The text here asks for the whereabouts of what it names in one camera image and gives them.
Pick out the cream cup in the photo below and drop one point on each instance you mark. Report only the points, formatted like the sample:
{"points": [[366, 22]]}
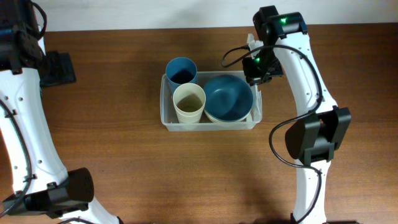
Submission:
{"points": [[189, 97], [189, 117]]}

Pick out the clear plastic container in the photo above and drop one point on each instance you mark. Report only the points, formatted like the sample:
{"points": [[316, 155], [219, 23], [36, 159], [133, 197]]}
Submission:
{"points": [[169, 117]]}

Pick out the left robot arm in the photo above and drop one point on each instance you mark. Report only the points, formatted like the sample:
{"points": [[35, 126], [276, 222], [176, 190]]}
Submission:
{"points": [[41, 183]]}

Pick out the blue cup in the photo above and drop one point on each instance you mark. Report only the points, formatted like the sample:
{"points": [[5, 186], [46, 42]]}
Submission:
{"points": [[170, 87], [180, 73]]}

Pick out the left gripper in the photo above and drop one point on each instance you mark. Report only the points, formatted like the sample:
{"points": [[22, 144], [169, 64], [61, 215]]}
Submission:
{"points": [[64, 69]]}

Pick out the cream bowl front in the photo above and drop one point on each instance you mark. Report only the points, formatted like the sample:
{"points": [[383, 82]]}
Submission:
{"points": [[215, 120]]}

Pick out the blue cup front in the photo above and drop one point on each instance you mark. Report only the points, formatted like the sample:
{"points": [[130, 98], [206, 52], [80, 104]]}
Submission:
{"points": [[180, 73]]}

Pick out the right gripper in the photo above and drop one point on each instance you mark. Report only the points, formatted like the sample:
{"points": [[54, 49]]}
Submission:
{"points": [[252, 77]]}

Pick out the blue cup back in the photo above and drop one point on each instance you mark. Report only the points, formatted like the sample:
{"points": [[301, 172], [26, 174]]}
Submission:
{"points": [[170, 87]]}

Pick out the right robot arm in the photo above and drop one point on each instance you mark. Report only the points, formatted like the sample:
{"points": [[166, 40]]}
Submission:
{"points": [[283, 48]]}

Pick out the blue bowl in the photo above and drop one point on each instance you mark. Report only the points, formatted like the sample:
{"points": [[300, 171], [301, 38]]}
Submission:
{"points": [[228, 98]]}

